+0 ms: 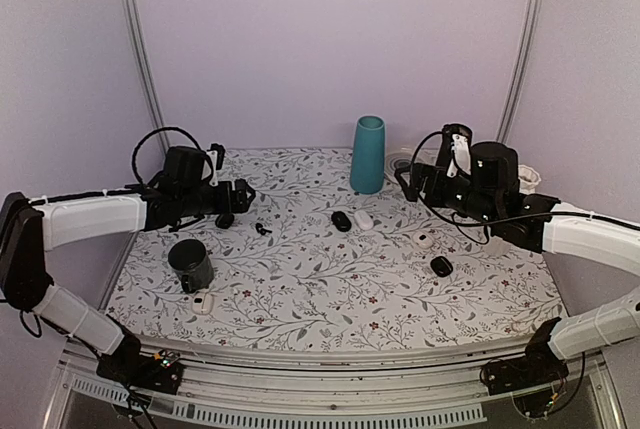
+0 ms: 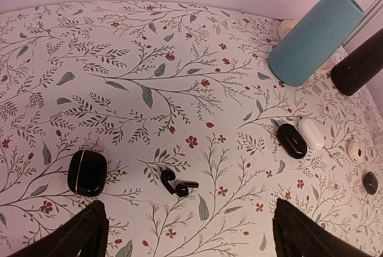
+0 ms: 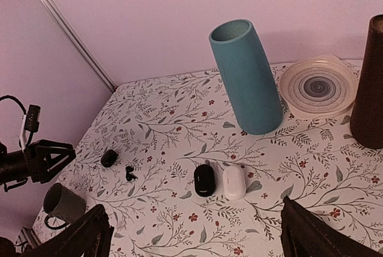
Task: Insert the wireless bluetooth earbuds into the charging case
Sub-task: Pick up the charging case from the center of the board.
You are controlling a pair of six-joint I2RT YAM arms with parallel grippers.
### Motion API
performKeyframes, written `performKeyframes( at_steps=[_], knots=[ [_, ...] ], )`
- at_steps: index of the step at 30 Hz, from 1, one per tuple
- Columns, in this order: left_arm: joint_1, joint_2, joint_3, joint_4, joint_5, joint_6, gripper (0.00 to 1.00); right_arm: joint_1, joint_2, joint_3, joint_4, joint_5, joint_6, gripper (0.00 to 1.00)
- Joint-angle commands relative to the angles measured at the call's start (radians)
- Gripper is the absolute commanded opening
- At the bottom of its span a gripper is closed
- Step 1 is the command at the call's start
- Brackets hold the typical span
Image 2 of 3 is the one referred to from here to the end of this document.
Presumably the black oval earbud case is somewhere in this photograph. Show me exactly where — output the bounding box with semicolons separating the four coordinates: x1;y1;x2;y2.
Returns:
276;123;308;159

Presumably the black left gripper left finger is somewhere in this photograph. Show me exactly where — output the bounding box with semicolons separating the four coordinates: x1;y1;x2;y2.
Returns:
12;200;109;257

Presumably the right rear aluminium frame post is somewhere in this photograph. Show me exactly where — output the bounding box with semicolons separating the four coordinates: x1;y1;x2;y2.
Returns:
342;0;382;47

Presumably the dark brown tall vase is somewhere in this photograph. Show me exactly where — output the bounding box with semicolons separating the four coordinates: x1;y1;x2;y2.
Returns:
331;29;382;96

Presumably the floral patterned table mat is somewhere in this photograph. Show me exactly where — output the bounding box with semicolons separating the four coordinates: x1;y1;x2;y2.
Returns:
1;1;382;256

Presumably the small black round case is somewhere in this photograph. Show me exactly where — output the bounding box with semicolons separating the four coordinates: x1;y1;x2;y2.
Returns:
362;171;378;195

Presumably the teal cylindrical vase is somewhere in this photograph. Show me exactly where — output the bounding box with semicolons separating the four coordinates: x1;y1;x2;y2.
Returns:
268;0;364;86

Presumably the black wireless earbud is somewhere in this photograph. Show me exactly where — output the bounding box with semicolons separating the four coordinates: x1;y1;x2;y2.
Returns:
175;182;199;198
160;169;176;195

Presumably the black gold-trimmed earbud charging case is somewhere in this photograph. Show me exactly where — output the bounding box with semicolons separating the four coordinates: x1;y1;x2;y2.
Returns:
67;150;107;197

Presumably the white oval earbud case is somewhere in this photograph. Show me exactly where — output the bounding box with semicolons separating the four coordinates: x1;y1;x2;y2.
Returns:
298;118;324;150

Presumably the white swirl ceramic dish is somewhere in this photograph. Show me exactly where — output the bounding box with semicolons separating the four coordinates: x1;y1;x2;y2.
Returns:
278;20;344;74

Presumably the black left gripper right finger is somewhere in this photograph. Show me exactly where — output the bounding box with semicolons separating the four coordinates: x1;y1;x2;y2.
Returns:
272;198;368;256

